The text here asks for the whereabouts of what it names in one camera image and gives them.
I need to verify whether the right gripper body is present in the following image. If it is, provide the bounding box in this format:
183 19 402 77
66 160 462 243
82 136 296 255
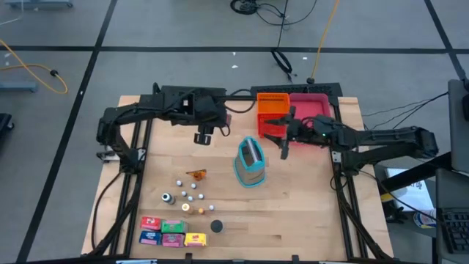
281 105 333 161

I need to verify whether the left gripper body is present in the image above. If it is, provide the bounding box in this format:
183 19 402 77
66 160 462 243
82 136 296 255
192 94 232 136

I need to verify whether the teal and steel box grater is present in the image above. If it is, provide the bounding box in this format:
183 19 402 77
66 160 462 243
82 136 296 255
233 136 267 188

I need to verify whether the small green cereal box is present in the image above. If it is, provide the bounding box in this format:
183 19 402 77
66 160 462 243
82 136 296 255
160 219 189 235

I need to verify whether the small yellow cereal box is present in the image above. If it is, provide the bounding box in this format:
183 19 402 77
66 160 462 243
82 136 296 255
183 232 208 247

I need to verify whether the small pink cereal box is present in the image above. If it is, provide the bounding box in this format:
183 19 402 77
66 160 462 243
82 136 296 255
161 232 185 248

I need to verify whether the red plastic mesh basket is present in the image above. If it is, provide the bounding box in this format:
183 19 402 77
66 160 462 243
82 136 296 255
256 112 291 139

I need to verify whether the orange plastic basket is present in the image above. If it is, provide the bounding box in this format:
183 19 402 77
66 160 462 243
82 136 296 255
256 92 291 115

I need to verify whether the black flat panel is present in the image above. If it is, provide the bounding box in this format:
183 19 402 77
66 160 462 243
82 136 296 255
160 84 227 97

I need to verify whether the pink plastic tray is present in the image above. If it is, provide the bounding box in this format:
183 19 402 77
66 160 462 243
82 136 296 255
288 92 333 147

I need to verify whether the black perforated plate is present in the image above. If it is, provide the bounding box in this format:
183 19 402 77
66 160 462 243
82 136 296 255
250 82 344 99

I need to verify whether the small red cereal box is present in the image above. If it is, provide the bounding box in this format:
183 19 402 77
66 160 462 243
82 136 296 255
140 216 163 231

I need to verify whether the small blue cereal box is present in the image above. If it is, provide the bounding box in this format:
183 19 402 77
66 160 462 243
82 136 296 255
139 230 163 246

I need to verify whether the black stand bar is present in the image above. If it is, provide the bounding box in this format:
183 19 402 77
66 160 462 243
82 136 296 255
380 150 452 194

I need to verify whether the white paper sheet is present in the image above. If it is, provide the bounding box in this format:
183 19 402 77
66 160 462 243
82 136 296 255
384 167 436 213

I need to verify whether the round printed sticker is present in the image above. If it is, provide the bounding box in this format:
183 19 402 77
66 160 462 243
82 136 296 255
413 209 437 230

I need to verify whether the grey desk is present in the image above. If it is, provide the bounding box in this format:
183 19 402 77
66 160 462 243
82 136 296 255
435 167 469 264

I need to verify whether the black keyboard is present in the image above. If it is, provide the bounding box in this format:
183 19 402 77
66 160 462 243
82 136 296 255
438 207 469 254

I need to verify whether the grey cart leg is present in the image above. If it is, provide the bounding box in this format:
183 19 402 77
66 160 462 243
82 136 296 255
0 81 39 93

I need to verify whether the black chair base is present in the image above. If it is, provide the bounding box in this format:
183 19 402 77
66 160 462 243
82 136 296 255
0 112 15 143

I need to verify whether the grey cart base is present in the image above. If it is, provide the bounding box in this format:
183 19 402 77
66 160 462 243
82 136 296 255
4 0 74 10

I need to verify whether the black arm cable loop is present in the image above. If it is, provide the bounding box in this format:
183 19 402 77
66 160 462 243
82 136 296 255
222 87 257 115

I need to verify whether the looped black floor cable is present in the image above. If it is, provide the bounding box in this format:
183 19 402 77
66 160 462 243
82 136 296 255
270 0 298 84

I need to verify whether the long yellow floor cable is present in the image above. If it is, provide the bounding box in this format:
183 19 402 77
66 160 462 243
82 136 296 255
310 0 341 82

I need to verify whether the coiled black floor cable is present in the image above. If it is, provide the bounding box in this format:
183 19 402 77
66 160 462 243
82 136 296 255
229 0 319 27

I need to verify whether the yellow floor cable with plug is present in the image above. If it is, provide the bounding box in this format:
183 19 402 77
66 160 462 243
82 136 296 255
0 38 69 95

